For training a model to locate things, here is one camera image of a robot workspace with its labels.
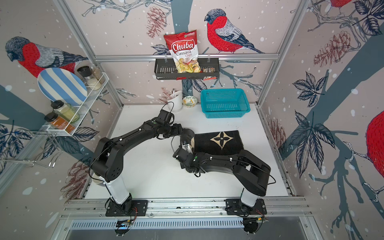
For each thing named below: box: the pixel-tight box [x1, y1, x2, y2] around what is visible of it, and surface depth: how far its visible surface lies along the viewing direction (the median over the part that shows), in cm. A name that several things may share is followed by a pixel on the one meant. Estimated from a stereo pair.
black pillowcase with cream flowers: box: [191, 130, 244, 155], surface depth 99 cm
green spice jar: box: [50, 100, 80, 123], surface depth 67 cm
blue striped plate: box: [37, 67, 88, 107], surface depth 72 cm
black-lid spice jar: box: [77, 66, 102, 91], surface depth 83 cm
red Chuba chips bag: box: [163, 29, 201, 73], surface depth 83 cm
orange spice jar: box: [44, 112, 76, 134], surface depth 63 cm
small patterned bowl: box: [182, 95, 198, 108], surface depth 124 cm
